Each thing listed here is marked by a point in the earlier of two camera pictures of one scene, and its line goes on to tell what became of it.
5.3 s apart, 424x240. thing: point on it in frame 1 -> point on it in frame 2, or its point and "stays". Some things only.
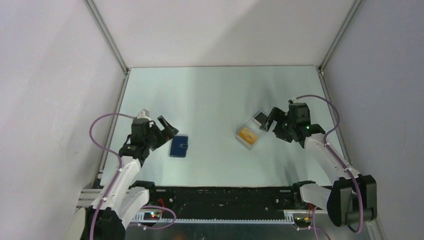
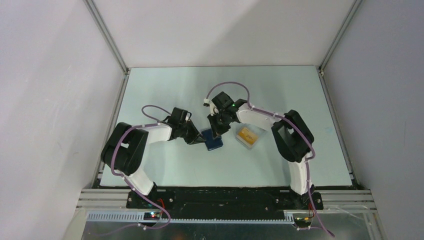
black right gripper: [275, 112] -> [216, 131]
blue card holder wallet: [179, 145] -> [211, 143]
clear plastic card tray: [249, 133] stays
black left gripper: [166, 134] -> [195, 137]
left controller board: [151, 216] stays
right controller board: [302, 219] stays
